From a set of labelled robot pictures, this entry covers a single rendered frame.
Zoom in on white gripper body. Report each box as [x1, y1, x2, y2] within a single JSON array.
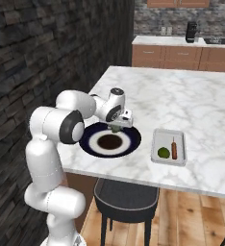
[[109, 115, 134, 129]]

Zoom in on dark blue white plate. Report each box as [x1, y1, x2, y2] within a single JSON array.
[[79, 121, 142, 159]]

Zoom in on round green vegetable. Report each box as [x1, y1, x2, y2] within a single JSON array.
[[157, 147, 171, 160]]

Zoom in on grey tupperware container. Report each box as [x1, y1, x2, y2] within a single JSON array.
[[150, 128, 188, 167]]

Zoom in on brown corn dog on stick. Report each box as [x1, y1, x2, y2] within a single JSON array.
[[170, 136, 179, 160]]

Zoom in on black stool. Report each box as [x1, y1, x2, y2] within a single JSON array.
[[93, 177, 161, 246]]

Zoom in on wooden base cupboards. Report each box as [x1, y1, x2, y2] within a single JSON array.
[[131, 43, 225, 73]]

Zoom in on black coffee machine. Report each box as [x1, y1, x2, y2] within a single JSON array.
[[185, 21, 199, 44]]

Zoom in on black hob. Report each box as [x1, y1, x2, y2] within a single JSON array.
[[203, 37, 225, 45]]

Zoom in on white wall socket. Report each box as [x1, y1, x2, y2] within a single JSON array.
[[160, 26, 173, 37]]

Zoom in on wooden wall cupboards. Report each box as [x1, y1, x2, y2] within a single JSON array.
[[146, 0, 211, 10]]

